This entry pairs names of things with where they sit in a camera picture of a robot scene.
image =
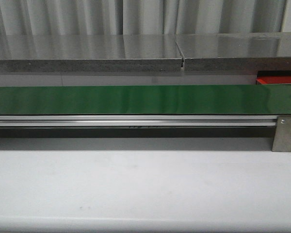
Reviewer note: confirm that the grey stone counter slab right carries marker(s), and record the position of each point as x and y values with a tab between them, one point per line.
248	52

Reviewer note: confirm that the grey stone counter slab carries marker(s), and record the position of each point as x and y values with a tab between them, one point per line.
89	53
248	52

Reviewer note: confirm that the red plastic tray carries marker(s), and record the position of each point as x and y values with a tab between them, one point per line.
273	80

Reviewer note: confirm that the grey stone counter slab left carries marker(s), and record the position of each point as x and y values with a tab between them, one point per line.
89	53

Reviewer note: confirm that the green conveyor belt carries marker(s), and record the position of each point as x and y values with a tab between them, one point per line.
268	99

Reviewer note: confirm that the white pleated curtain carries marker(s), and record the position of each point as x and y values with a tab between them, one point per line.
112	17

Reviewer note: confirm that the steel conveyor support bracket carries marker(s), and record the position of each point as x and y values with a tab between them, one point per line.
282	138

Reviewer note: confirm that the aluminium conveyor side rail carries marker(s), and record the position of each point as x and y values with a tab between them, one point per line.
136	120

